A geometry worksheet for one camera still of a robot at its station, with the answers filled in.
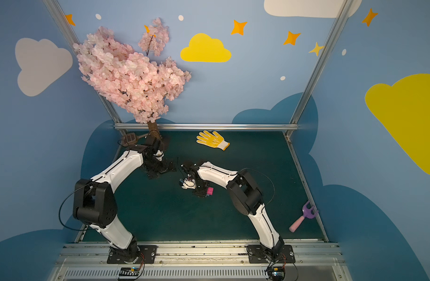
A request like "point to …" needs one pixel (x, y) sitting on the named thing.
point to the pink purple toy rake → (307, 213)
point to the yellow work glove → (214, 140)
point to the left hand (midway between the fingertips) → (168, 170)
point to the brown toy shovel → (130, 139)
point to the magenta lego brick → (210, 191)
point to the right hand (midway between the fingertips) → (204, 189)
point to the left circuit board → (129, 271)
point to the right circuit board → (277, 273)
